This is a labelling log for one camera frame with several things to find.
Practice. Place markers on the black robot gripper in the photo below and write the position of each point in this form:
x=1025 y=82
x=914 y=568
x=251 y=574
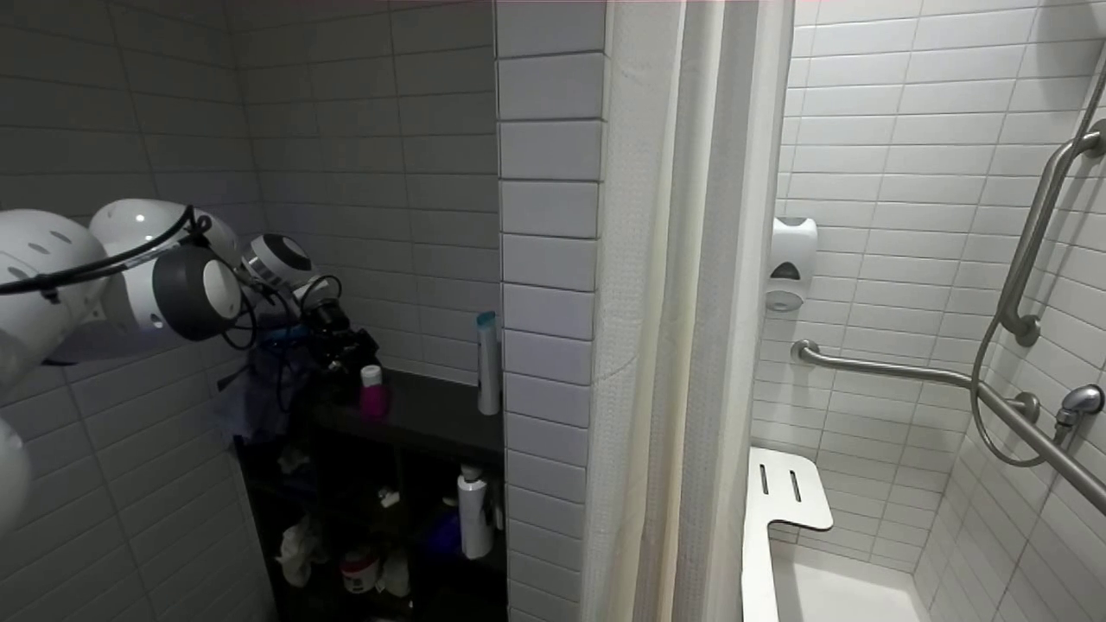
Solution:
x=340 y=347

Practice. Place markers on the purple bottle white cap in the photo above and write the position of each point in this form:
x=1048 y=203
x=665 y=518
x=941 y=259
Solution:
x=371 y=391

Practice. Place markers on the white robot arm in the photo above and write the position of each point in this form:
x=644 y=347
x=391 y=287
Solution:
x=145 y=275

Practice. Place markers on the white shampoo bottle blue cap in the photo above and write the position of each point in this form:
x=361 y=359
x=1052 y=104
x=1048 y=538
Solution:
x=489 y=391

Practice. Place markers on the white pump bottle lower shelf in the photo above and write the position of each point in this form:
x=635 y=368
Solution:
x=475 y=531

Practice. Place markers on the dark shelf unit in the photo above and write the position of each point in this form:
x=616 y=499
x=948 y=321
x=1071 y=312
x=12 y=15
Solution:
x=358 y=518

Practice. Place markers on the white shower curtain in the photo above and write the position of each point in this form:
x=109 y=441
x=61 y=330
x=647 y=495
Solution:
x=690 y=172

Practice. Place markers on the white soap dispenser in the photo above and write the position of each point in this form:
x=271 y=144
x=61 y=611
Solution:
x=793 y=251

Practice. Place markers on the metal grab bar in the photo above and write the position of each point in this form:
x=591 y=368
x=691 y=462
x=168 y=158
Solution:
x=1014 y=412

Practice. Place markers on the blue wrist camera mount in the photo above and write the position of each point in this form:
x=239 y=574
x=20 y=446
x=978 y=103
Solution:
x=255 y=402

